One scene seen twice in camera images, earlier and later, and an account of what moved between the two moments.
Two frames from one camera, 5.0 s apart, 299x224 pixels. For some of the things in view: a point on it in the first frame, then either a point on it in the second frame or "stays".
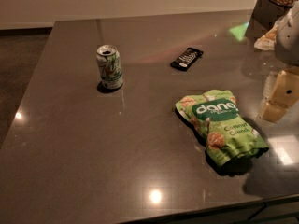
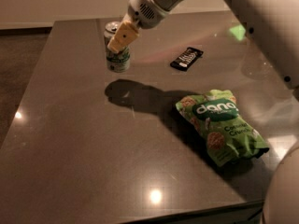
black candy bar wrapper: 187,59 stays
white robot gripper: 288,42 to 144,10
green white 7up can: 109,65 to 115,62
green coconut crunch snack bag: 216,117 stays
